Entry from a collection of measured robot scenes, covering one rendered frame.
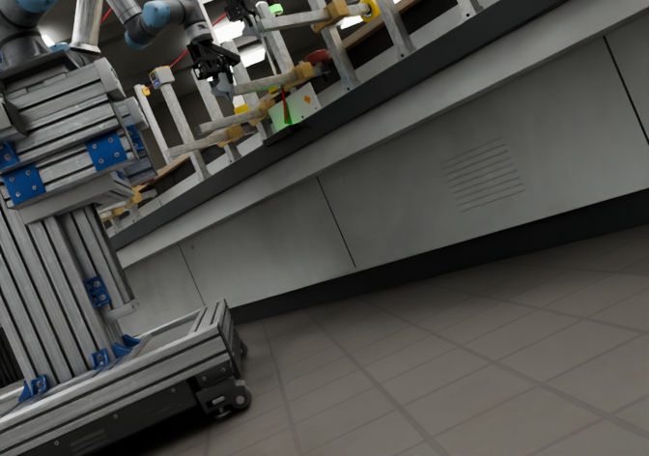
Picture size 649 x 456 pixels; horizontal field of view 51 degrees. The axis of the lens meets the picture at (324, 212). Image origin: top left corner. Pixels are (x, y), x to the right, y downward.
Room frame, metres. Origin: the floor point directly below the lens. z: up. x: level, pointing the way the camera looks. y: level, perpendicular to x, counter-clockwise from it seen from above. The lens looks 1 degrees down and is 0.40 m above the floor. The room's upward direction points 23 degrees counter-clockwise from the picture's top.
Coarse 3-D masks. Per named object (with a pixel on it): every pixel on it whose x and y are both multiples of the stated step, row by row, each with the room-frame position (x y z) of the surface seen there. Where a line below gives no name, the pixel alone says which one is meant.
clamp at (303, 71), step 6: (300, 66) 2.29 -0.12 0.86; (306, 66) 2.31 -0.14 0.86; (300, 72) 2.30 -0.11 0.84; (306, 72) 2.30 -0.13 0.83; (312, 72) 2.32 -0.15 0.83; (300, 78) 2.31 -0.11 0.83; (306, 78) 2.32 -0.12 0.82; (288, 84) 2.36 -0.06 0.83; (294, 84) 2.34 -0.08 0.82; (288, 90) 2.39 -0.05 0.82
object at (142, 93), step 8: (136, 88) 5.20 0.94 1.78; (144, 88) 5.21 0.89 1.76; (144, 96) 5.21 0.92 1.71; (144, 104) 5.19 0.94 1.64; (152, 112) 5.22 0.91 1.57; (152, 120) 5.20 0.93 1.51; (152, 128) 5.22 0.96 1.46; (160, 136) 5.21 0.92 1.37; (160, 144) 5.20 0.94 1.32; (168, 160) 5.19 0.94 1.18
